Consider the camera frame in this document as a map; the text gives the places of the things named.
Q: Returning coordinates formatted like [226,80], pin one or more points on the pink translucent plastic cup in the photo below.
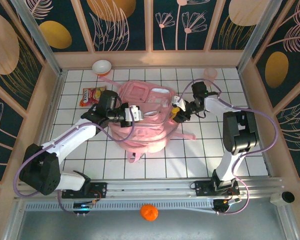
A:
[211,73]

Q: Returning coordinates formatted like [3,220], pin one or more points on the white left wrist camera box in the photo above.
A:
[133,113]

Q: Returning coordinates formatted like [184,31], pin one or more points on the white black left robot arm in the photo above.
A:
[70,136]

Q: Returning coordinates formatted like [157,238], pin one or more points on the pink school backpack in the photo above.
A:
[140,135]

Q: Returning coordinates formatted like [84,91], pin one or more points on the orange ball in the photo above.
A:
[149,212]

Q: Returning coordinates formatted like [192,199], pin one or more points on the orange fruit candy bag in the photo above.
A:
[88,96]

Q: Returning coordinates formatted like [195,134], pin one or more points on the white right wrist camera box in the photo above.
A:
[180,103]

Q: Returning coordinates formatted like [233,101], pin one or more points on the grey box with black cylinder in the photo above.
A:
[276,198]

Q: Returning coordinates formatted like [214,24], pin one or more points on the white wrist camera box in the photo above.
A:
[133,113]
[180,103]

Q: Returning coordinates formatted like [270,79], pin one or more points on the aluminium corner post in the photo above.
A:
[37,35]
[257,32]

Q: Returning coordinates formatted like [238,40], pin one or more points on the small circuit board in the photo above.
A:
[226,205]
[83,206]

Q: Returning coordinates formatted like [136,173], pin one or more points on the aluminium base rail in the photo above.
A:
[152,188]

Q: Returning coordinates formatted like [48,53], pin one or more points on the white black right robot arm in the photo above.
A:
[241,132]

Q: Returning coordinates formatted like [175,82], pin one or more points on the orange white bowl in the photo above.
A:
[101,66]

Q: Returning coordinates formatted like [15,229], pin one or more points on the aluminium table edge rail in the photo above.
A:
[247,95]
[52,105]

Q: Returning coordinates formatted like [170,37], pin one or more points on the dark floral wall panel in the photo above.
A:
[2,140]
[197,37]
[230,40]
[137,30]
[290,62]
[65,15]
[297,135]
[5,37]

